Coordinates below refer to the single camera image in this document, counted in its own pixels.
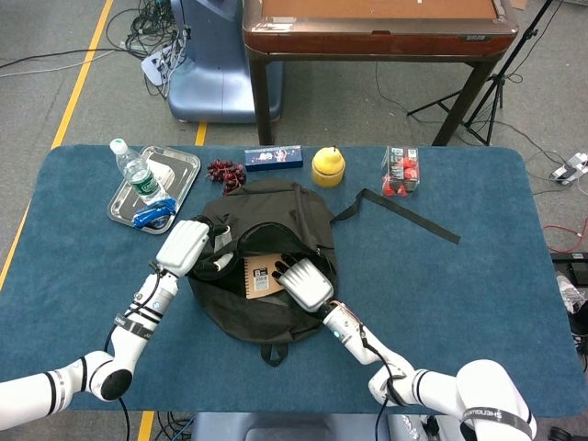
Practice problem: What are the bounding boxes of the black tripod stand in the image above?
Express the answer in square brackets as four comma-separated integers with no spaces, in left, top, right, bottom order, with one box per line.
[406,0,557,146]

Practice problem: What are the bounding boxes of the black cable bundle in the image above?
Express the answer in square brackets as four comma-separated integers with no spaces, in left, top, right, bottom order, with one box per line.
[106,0,185,61]

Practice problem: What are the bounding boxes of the red cable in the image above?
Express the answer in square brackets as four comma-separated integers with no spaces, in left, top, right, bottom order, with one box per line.
[544,223,588,254]

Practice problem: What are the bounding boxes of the red grape bunch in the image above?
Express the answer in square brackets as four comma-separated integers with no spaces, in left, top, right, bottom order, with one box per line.
[207,158,248,198]

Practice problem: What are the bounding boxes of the white power strip with plugs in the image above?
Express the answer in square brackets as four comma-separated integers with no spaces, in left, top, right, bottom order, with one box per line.
[140,48,185,86]

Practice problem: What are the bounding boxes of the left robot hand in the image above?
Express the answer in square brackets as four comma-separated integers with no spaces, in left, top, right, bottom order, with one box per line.
[155,219,240,282]

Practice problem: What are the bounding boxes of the white shoe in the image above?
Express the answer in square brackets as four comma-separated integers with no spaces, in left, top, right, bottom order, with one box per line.
[555,274,588,313]

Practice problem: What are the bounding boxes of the clear box with red pieces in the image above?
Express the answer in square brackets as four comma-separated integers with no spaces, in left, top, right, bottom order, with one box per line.
[379,145,421,199]

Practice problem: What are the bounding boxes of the blue snack packet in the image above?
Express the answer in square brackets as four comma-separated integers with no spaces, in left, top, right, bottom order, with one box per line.
[131,198,178,230]

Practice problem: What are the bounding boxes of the blue rectangular box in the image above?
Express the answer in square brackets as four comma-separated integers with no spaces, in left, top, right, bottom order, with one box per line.
[243,144,304,173]

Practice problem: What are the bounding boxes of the black flat device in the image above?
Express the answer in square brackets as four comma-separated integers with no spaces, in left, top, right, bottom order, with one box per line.
[549,251,588,286]

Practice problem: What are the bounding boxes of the kraft spiral notebook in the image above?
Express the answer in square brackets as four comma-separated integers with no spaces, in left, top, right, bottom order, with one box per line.
[243,252,288,300]

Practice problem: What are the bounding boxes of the steel tray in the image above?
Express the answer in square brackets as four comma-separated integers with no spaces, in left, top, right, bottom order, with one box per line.
[107,145,202,235]

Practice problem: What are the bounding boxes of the black backpack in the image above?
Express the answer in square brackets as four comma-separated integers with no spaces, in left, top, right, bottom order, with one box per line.
[186,179,461,368]

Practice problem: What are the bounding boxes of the clear water bottle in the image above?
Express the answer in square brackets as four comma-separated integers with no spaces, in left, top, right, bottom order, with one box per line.
[108,137,172,207]

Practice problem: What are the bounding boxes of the brown mahjong table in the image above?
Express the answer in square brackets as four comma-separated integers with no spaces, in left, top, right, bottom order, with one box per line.
[242,0,520,146]

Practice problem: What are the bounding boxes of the blue-grey robot torso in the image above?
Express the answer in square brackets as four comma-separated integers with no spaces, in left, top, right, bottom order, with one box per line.
[190,412,391,441]

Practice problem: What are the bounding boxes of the blue-grey machine base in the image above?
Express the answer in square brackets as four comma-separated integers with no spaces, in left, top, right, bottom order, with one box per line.
[167,0,284,124]

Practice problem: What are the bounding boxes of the yellow pear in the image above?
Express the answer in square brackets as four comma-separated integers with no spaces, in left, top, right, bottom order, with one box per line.
[311,145,345,175]

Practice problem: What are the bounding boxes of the blue table mat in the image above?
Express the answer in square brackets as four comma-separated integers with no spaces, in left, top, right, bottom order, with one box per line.
[0,144,588,418]

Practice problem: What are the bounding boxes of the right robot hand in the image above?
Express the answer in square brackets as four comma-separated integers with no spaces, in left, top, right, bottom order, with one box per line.
[270,253,334,313]

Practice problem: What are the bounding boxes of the yellow bowl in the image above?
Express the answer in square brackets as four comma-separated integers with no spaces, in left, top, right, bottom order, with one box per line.
[311,164,345,188]

